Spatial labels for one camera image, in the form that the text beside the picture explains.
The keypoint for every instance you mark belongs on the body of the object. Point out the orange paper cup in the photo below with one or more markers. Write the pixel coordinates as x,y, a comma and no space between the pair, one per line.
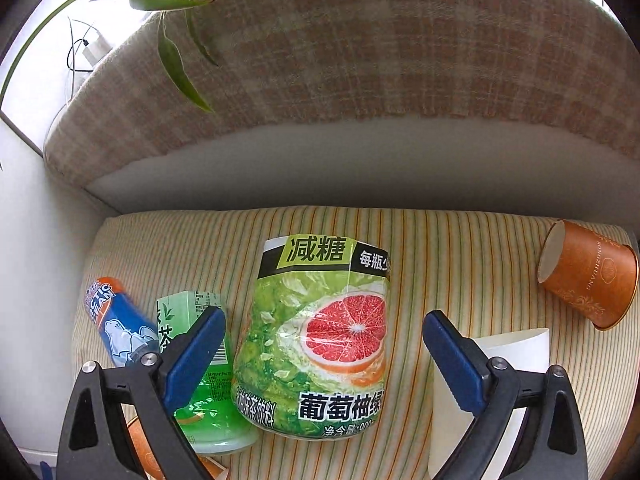
150,464
595,275

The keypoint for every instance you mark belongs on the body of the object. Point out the near orange paper cup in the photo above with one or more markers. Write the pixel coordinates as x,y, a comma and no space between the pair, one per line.
150,464

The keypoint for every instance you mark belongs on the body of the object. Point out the green tea plastic bottle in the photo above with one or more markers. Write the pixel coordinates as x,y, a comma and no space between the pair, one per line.
210,421

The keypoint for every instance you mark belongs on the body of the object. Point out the white power strip chargers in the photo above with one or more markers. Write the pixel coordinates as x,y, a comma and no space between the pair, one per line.
88,47

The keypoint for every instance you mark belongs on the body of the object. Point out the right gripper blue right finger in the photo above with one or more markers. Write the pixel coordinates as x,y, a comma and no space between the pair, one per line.
550,443

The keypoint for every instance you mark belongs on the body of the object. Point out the white plastic cup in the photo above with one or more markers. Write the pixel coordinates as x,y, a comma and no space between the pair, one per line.
457,401

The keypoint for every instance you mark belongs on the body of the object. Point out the blue orange plastic bottle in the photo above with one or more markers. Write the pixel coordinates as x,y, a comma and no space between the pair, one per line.
126,334

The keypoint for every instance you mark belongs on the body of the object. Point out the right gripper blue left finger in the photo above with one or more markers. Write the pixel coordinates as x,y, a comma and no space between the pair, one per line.
95,442

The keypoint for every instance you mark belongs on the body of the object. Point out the plaid windowsill blanket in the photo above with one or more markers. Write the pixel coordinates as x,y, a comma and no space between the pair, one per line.
559,63

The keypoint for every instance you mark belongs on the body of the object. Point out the grapefruit green tea bottle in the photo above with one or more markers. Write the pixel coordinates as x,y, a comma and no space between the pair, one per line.
311,364

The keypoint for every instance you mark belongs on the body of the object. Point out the far orange paper cup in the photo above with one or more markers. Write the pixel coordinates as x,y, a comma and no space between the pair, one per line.
595,275

